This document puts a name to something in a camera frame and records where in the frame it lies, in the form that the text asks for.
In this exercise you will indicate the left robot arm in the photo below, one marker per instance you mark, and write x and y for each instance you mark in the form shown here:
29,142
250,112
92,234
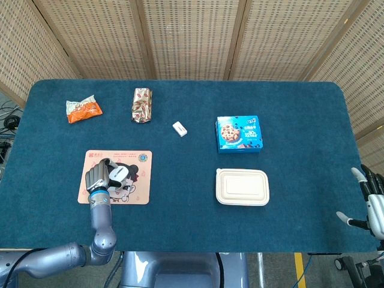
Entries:
100,222

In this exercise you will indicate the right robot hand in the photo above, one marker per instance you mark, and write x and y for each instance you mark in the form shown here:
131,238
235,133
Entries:
370,204

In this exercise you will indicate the blue table cloth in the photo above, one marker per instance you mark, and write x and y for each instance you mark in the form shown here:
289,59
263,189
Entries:
186,210

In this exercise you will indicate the grey robot torso base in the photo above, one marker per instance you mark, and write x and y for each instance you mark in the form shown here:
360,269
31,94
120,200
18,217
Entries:
183,270

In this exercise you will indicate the small white eraser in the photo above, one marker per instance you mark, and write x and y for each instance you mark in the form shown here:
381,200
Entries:
179,129

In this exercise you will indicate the black caster wheel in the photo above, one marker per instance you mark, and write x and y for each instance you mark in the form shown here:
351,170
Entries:
340,264

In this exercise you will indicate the beige lidded food container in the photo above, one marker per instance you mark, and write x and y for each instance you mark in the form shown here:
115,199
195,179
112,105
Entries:
242,187

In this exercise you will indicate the woven folding screen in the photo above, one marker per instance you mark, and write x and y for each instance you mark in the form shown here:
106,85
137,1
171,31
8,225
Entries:
192,39

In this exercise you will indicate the blue cookie box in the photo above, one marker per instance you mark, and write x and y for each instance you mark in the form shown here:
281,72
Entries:
239,135

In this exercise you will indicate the pink cartoon girl mouse pad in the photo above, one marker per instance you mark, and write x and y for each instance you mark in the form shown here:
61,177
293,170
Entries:
138,186

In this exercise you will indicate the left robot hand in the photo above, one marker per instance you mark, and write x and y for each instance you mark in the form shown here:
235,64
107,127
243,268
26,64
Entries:
100,177

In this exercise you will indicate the gold foil snack package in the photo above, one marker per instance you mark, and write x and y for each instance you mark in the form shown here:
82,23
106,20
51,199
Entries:
141,105

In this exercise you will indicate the orange snack bag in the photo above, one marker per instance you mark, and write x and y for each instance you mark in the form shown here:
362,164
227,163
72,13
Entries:
83,109

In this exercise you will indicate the white computer mouse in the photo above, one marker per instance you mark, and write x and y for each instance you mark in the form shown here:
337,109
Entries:
118,175

